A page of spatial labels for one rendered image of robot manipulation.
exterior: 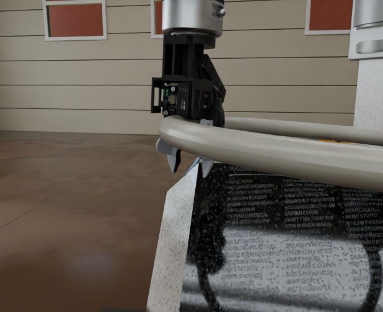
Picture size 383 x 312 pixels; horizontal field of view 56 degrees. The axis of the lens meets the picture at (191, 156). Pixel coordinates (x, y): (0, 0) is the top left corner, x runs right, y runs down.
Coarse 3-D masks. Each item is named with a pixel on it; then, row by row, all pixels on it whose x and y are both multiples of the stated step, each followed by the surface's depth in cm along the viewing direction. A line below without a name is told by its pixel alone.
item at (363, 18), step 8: (360, 0) 154; (368, 0) 149; (376, 0) 146; (360, 8) 154; (368, 8) 150; (376, 8) 147; (360, 16) 154; (368, 16) 150; (376, 16) 147; (360, 24) 154; (368, 24) 152; (376, 24) 148
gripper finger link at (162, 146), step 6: (156, 144) 55; (162, 144) 56; (168, 144) 57; (162, 150) 56; (168, 150) 58; (174, 150) 58; (180, 150) 59; (168, 156) 59; (174, 156) 59; (174, 162) 59; (174, 168) 59
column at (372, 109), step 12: (360, 60) 164; (372, 60) 158; (360, 72) 165; (372, 72) 159; (360, 84) 166; (372, 84) 159; (360, 96) 166; (372, 96) 160; (360, 108) 167; (372, 108) 160; (360, 120) 167; (372, 120) 161
